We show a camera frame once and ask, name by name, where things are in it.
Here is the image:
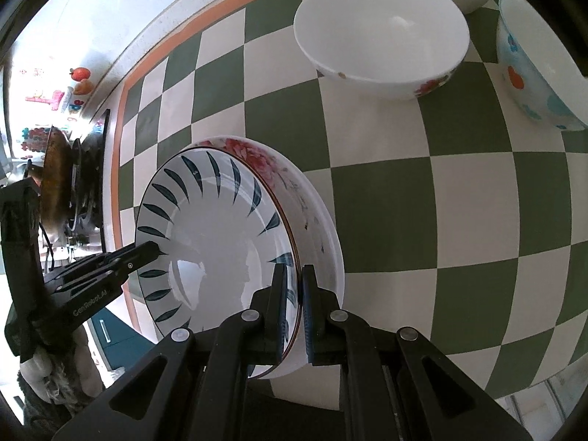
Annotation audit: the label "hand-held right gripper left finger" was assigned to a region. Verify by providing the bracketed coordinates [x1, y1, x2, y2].
[53, 264, 290, 441]

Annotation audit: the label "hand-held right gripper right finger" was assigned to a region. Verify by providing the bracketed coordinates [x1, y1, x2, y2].
[298, 264, 534, 441]

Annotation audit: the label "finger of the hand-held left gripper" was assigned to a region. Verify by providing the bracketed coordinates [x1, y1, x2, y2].
[43, 241, 165, 297]

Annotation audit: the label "blue leaf pattern plate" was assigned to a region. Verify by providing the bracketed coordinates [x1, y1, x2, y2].
[135, 149, 304, 380]

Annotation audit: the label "red floral white plate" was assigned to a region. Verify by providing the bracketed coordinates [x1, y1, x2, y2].
[179, 135, 345, 381]

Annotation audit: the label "white bowl with red flowers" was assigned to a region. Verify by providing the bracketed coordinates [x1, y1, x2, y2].
[293, 0, 470, 101]

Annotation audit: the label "white bowl with coloured dots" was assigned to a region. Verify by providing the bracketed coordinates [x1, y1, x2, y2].
[496, 0, 588, 132]

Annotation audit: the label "teal cabinet front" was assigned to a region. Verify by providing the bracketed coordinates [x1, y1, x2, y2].
[85, 305, 153, 373]

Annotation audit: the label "black gas stove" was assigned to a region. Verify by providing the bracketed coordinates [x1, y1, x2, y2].
[68, 109, 112, 240]

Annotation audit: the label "dark metal wok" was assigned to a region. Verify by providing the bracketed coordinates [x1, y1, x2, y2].
[39, 126, 78, 245]

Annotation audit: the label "green white checkered tablecloth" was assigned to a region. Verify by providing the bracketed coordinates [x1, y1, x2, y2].
[110, 0, 588, 398]

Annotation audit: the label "colourful wall stickers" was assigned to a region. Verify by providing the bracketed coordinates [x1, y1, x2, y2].
[18, 125, 52, 153]

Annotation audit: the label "pink wall sticker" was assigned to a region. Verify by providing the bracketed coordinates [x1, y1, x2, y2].
[25, 91, 65, 112]

